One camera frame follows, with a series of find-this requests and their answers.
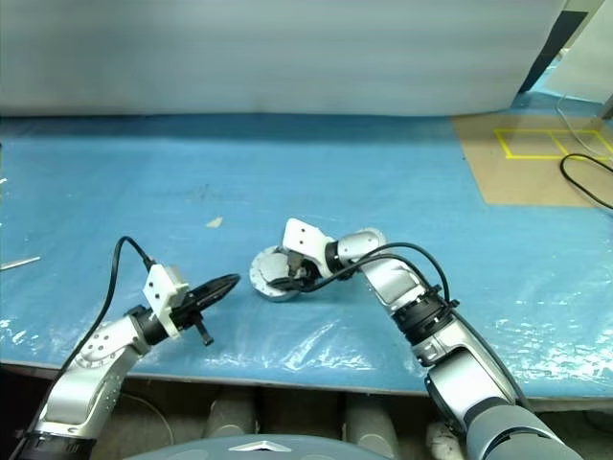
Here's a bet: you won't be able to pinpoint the yellow tape rectangle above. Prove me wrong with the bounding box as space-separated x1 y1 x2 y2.
494 127 612 159

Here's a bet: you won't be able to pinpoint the silver motor housing copper windings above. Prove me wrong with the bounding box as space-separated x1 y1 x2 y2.
250 243 308 304

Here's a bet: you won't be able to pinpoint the grey robot torso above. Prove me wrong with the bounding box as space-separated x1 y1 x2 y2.
122 433 401 460

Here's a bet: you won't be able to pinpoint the white foam backdrop sheet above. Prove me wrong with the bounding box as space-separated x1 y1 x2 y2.
0 0 576 119

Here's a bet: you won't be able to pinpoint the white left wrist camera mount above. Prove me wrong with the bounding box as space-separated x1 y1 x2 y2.
143 263 192 339

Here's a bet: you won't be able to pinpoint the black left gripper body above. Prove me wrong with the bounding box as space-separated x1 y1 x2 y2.
170 291 216 347

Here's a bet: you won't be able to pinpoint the thin white cable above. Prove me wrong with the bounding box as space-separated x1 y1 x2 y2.
555 93 613 157

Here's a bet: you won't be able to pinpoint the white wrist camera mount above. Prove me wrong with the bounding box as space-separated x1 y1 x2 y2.
282 218 337 280
143 263 192 339

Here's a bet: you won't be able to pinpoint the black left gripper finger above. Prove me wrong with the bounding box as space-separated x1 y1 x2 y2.
191 281 239 315
189 273 241 298

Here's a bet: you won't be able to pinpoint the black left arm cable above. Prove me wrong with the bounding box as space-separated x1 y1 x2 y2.
59 236 159 380

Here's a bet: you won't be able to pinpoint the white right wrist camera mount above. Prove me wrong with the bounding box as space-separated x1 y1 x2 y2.
282 218 337 280

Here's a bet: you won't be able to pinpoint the thin white wire under table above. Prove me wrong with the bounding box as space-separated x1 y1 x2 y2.
119 392 173 449

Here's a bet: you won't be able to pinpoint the blue plastic table cover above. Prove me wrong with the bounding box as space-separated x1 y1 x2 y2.
0 90 613 399

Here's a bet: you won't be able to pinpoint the silver metal tool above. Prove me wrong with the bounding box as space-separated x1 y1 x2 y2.
0 256 42 272

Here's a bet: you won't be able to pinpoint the white side panel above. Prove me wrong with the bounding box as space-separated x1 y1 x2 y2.
543 0 613 104

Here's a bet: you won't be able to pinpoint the brown cardboard sheet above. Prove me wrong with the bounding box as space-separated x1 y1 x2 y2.
452 112 613 208

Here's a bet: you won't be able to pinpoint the grey rounded cylinder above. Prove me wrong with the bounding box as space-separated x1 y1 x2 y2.
344 392 398 451
205 390 258 440

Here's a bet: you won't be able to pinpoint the black cable on cardboard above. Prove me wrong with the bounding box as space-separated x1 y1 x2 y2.
560 152 613 211

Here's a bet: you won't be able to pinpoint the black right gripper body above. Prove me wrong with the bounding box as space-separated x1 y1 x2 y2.
285 252 323 289

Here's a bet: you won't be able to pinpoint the white rounded lump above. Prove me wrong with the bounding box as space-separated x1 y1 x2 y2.
425 421 461 460

